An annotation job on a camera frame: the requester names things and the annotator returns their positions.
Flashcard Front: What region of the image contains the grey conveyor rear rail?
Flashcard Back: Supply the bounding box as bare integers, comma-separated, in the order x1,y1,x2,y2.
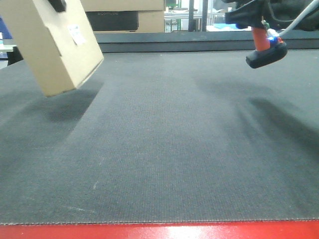
94,30,319,53

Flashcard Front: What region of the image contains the small brown cardboard package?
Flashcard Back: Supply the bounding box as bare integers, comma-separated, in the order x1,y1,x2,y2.
0,0,104,96

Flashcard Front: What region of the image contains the orange black barcode scanner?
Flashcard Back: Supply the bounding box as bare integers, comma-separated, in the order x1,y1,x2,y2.
246,27,288,69

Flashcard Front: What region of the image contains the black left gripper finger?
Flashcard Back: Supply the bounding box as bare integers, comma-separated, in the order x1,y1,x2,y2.
48,0,67,12

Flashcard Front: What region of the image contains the blue flat tray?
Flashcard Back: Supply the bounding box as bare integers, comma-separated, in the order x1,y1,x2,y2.
213,23,239,31

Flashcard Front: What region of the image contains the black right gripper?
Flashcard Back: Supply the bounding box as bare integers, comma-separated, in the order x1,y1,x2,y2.
225,0,311,30

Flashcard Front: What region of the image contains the grey cable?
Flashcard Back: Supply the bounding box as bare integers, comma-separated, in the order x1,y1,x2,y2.
268,0,317,38

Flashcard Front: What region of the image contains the large brown cardboard box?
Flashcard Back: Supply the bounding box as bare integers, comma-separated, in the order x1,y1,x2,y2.
81,0,165,33

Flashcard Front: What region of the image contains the red metal conveyor table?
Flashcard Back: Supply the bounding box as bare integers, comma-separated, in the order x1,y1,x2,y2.
0,220,319,239

